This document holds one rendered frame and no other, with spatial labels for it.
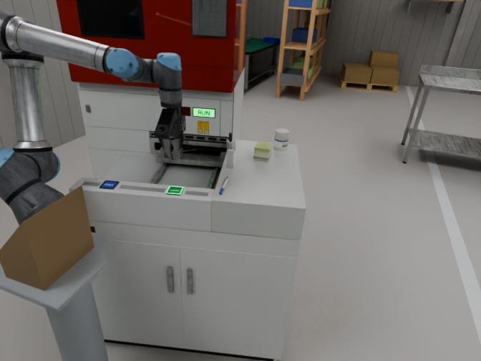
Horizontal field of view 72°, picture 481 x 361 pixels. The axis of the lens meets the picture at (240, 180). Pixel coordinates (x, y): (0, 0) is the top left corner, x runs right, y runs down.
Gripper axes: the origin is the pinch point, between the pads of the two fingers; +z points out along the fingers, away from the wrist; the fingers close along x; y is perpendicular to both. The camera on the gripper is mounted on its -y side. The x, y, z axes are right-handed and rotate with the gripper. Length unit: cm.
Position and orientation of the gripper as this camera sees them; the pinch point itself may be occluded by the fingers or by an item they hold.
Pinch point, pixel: (172, 157)
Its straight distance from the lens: 124.0
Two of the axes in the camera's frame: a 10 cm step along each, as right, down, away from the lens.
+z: -0.5, 8.8, 4.7
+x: -9.9, -0.9, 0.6
